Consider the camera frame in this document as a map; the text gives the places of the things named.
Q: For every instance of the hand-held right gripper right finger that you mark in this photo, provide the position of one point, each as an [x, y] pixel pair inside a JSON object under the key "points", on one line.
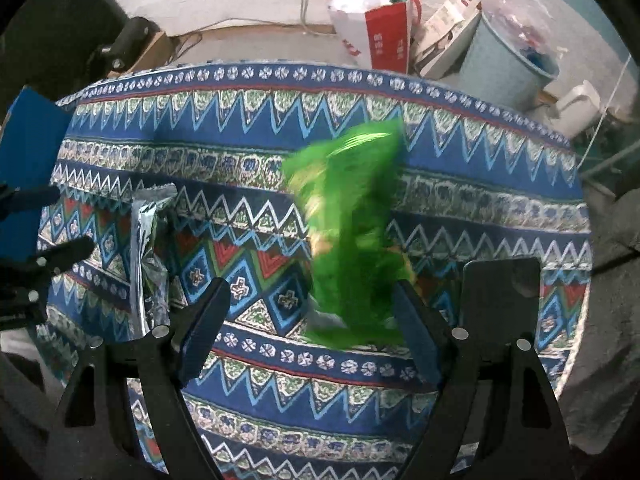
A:
{"points": [[417, 340]]}

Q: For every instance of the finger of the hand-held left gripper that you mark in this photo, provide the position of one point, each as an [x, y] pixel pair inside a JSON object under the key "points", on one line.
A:
{"points": [[45, 260], [27, 199]]}

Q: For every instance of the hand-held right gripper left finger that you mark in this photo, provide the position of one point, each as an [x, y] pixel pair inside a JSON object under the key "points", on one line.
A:
{"points": [[202, 332]]}

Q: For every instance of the blue cardboard box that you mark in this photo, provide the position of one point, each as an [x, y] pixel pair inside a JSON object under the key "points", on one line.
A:
{"points": [[30, 145]]}

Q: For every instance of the green snack packet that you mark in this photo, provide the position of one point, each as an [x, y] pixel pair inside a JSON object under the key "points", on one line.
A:
{"points": [[355, 230]]}

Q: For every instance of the silver snack packet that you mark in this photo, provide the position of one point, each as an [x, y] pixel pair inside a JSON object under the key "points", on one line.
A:
{"points": [[147, 270]]}

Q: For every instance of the black cylindrical device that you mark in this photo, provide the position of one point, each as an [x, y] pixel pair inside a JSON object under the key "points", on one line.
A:
{"points": [[127, 42]]}

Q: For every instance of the grey cloth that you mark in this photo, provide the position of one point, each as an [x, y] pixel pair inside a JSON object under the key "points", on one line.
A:
{"points": [[610, 320]]}

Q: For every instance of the brown cardboard box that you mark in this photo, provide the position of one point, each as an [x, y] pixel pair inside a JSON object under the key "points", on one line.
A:
{"points": [[156, 50]]}

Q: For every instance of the blue patterned tablecloth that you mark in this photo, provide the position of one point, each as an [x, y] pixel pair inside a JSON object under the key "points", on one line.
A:
{"points": [[250, 110]]}

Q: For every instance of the white kettle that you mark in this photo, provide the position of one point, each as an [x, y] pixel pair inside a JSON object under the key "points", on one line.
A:
{"points": [[577, 107]]}

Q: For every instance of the grey-blue waste bin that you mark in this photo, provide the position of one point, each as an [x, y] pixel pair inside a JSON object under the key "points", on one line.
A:
{"points": [[500, 67]]}

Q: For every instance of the white and red flat boxes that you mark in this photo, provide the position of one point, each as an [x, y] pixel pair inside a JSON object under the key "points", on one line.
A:
{"points": [[442, 35]]}

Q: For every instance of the white and red paper bag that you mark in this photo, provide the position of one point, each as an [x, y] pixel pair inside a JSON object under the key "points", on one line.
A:
{"points": [[380, 30]]}

